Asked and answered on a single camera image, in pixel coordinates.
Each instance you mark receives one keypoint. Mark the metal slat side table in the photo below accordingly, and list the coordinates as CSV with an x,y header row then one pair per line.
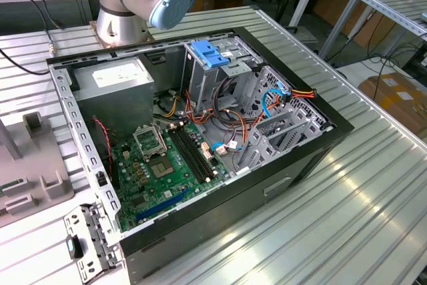
x,y
383,1

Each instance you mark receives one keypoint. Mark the grey power supply unit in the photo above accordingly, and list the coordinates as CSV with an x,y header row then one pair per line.
x,y
113,104

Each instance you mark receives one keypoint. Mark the black RAM slot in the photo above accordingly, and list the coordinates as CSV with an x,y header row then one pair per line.
x,y
197,151
188,151
183,151
193,151

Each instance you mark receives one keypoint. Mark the grey expansion bracket plate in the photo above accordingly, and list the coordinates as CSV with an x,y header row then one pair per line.
x,y
77,220

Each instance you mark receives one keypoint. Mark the green RAM stick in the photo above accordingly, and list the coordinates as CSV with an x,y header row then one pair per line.
x,y
11,186

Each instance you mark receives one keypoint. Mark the grey parts rack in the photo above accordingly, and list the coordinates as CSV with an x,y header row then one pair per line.
x,y
36,151

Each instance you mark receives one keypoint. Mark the black blue latch tab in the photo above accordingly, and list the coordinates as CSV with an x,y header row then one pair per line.
x,y
75,248

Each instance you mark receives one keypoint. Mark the grey optical drive cage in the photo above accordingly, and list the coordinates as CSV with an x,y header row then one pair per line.
x,y
200,88

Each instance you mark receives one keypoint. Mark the large brown box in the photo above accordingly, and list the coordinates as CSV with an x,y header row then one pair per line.
x,y
333,4

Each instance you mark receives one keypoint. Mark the black open PC case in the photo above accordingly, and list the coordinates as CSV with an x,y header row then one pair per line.
x,y
233,205

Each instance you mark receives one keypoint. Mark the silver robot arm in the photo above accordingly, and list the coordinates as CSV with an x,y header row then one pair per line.
x,y
113,21

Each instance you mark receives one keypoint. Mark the black case fan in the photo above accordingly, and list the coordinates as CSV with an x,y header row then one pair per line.
x,y
100,151

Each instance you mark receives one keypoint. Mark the grey metal disk bay cage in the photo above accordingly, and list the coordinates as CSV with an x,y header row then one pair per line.
x,y
263,146

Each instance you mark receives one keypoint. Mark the blue drive bay latch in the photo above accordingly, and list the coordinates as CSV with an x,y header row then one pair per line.
x,y
208,54

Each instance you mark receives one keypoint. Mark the cardboard box with labels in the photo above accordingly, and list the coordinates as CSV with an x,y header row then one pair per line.
x,y
393,98

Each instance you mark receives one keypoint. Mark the green motherboard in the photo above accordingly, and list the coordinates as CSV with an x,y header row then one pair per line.
x,y
160,191

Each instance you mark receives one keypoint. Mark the CPU socket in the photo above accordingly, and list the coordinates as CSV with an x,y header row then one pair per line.
x,y
161,167

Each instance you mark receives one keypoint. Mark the blue expansion slot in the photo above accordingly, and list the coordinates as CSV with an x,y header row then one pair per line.
x,y
163,205

